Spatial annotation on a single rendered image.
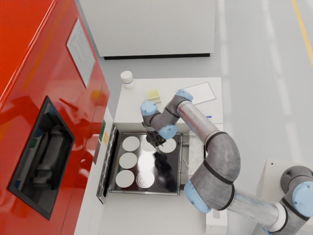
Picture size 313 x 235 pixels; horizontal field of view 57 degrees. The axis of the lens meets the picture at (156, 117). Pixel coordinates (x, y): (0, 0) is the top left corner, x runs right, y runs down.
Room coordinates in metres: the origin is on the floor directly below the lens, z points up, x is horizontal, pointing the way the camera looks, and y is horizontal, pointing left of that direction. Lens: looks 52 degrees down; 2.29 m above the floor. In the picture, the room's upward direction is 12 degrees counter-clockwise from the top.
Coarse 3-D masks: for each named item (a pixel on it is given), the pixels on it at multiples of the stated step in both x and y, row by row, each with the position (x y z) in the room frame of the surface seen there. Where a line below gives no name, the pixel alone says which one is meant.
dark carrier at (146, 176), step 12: (120, 144) 0.94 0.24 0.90; (120, 156) 0.86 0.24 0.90; (144, 156) 0.82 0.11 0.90; (156, 156) 0.81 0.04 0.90; (168, 156) 0.79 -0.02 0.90; (120, 168) 0.78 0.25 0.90; (132, 168) 0.77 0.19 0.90; (144, 168) 0.75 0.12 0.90; (156, 168) 0.74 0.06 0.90; (168, 168) 0.72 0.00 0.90; (144, 180) 0.68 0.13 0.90; (156, 180) 0.67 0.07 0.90; (168, 180) 0.65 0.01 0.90; (168, 192) 0.59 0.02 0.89
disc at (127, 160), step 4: (128, 152) 0.87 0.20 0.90; (124, 156) 0.85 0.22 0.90; (128, 156) 0.85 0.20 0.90; (132, 156) 0.84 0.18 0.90; (120, 160) 0.83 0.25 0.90; (124, 160) 0.82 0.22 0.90; (128, 160) 0.82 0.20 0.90; (132, 160) 0.81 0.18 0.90; (136, 160) 0.81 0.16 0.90; (120, 164) 0.81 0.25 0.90; (124, 164) 0.80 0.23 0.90; (128, 164) 0.80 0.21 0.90; (132, 164) 0.79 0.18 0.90; (128, 168) 0.77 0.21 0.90
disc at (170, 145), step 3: (171, 138) 0.90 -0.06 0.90; (165, 141) 0.89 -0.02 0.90; (168, 141) 0.89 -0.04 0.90; (171, 141) 0.88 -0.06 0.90; (174, 141) 0.88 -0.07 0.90; (165, 144) 0.87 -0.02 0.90; (168, 144) 0.87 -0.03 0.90; (171, 144) 0.86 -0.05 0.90; (174, 144) 0.86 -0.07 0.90; (159, 147) 0.86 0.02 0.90; (162, 147) 0.86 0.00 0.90; (165, 147) 0.85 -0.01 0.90; (168, 147) 0.85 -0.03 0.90; (171, 147) 0.84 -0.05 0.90; (174, 147) 0.84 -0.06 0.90; (162, 150) 0.84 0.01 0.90; (165, 150) 0.83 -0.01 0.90; (168, 150) 0.83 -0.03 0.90; (171, 150) 0.83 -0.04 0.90
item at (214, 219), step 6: (216, 126) 0.88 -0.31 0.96; (222, 126) 0.87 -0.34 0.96; (216, 210) 0.43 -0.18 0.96; (210, 216) 0.41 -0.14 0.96; (216, 216) 0.41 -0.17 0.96; (222, 216) 0.40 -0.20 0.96; (210, 222) 0.39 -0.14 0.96; (216, 222) 0.38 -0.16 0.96; (222, 222) 0.37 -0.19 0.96; (210, 228) 0.38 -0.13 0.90; (216, 228) 0.37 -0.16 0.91; (222, 228) 0.36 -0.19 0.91; (222, 234) 0.36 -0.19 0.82
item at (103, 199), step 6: (114, 132) 1.00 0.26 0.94; (114, 138) 0.96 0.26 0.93; (114, 144) 0.96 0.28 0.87; (114, 150) 0.92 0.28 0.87; (108, 156) 0.85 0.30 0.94; (114, 156) 0.89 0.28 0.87; (108, 162) 0.81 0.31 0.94; (108, 168) 0.78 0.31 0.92; (108, 174) 0.78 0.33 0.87; (102, 180) 0.71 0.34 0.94; (108, 180) 0.74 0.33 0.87; (102, 186) 0.68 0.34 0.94; (108, 186) 0.71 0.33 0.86; (102, 192) 0.65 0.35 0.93; (102, 198) 0.63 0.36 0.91
